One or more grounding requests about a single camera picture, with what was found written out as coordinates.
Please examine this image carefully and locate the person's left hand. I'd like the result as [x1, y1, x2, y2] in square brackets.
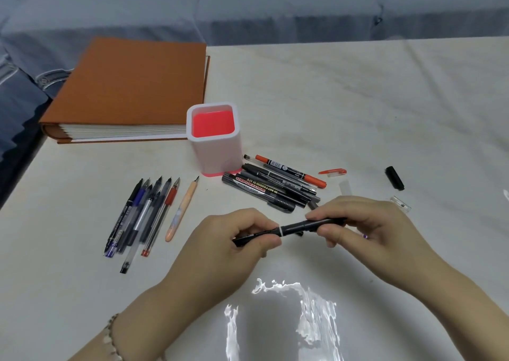
[117, 208, 283, 361]

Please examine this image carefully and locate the person's right hand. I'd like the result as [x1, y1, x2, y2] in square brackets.
[305, 196, 450, 294]

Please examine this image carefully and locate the clear clip pen cap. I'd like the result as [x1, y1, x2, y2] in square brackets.
[389, 196, 413, 214]

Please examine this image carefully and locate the wide black pen cap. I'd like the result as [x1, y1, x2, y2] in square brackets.
[384, 165, 406, 192]

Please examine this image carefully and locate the pile of pen caps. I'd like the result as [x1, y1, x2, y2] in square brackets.
[296, 180, 368, 240]

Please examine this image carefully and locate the slim black marker pen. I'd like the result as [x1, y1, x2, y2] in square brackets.
[240, 168, 315, 203]
[234, 172, 309, 209]
[232, 216, 347, 248]
[241, 163, 319, 196]

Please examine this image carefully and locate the row of pens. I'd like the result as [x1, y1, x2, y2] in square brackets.
[104, 177, 182, 275]

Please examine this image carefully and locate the red black marker pen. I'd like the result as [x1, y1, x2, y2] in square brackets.
[254, 154, 328, 189]

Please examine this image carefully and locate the red white pen holder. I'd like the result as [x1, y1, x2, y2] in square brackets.
[186, 102, 243, 178]

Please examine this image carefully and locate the white table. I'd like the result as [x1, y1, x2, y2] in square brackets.
[0, 37, 509, 361]

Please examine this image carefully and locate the orange cover binder album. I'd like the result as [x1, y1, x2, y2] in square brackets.
[39, 37, 210, 145]

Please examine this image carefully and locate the blue grey sofa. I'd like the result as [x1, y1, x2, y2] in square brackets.
[0, 0, 509, 210]

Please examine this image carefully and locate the pale bead bracelet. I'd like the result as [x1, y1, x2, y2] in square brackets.
[103, 313, 125, 361]

